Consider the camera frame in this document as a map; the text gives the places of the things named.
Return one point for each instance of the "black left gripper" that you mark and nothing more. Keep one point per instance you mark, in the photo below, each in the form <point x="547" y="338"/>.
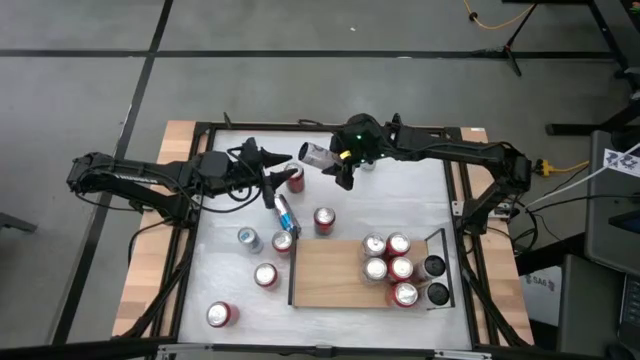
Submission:
<point x="222" y="167"/>

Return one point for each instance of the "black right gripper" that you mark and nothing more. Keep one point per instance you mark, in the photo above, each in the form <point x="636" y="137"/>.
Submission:
<point x="365" y="140"/>

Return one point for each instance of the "silver Diet Coke can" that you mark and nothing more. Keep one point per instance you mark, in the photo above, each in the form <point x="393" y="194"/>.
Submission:
<point x="315" y="155"/>
<point x="374" y="245"/>
<point x="375" y="269"/>

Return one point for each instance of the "red soda can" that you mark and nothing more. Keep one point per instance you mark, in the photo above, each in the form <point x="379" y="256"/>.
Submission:
<point x="218" y="314"/>
<point x="296" y="184"/>
<point x="405" y="294"/>

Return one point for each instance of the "red Coca-Cola Zero can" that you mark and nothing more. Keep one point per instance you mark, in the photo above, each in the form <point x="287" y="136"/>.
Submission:
<point x="324" y="216"/>

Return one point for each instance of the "silver can with black top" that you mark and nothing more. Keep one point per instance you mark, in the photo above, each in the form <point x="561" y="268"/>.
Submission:
<point x="434" y="266"/>
<point x="437" y="294"/>

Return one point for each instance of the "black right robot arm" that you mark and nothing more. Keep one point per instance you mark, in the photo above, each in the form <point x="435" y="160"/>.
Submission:
<point x="450" y="147"/>

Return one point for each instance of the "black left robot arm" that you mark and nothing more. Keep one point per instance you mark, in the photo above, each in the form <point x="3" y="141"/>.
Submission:
<point x="125" y="172"/>

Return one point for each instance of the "black tripod stand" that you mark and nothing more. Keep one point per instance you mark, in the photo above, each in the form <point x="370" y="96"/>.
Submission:
<point x="507" y="50"/>

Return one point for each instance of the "silver aluminium bar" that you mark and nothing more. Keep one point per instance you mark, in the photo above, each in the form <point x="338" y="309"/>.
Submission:
<point x="185" y="348"/>
<point x="462" y="355"/>

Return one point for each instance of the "yellow power plug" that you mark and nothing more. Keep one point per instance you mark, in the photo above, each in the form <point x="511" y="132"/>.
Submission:
<point x="545" y="167"/>

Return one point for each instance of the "black stand base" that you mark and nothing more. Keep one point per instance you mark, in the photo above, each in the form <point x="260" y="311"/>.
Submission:
<point x="575" y="129"/>

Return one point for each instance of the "white cardboard box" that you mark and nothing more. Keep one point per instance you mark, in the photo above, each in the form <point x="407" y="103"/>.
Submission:
<point x="540" y="295"/>

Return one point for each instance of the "grey chair leg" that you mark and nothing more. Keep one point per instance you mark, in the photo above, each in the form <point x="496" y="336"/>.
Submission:
<point x="15" y="222"/>

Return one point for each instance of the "white paper label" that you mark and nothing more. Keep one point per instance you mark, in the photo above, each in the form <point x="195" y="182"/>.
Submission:
<point x="622" y="162"/>

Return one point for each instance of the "grey computer case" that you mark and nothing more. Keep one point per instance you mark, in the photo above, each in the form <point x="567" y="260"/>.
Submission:
<point x="585" y="300"/>

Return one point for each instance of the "black monitor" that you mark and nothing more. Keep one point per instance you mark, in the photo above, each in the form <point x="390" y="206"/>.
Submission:
<point x="627" y="222"/>

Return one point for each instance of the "black metal pole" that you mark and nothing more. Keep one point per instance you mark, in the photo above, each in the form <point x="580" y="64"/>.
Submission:
<point x="616" y="50"/>

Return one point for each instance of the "black metal table frame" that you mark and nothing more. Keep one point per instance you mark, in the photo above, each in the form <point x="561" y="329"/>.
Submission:
<point x="260" y="126"/>

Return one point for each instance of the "black frame clamp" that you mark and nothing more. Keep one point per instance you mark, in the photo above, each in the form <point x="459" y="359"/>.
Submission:
<point x="227" y="120"/>
<point x="396" y="119"/>

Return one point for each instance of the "wooden shelf with black frame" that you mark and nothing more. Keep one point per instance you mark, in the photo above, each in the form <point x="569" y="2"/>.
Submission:
<point x="325" y="275"/>

